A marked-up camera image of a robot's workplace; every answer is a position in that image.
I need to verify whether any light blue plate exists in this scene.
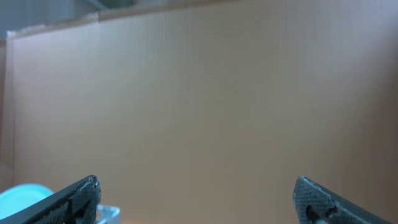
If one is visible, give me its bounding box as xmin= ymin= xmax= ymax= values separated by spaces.
xmin=0 ymin=184 xmax=54 ymax=219

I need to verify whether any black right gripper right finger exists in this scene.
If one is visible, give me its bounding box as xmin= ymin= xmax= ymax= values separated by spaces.
xmin=293 ymin=176 xmax=389 ymax=224

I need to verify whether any grey dishwasher rack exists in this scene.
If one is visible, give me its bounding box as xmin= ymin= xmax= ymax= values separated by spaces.
xmin=95 ymin=205 xmax=121 ymax=224

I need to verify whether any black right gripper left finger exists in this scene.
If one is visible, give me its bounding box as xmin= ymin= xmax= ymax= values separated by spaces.
xmin=1 ymin=175 xmax=101 ymax=224

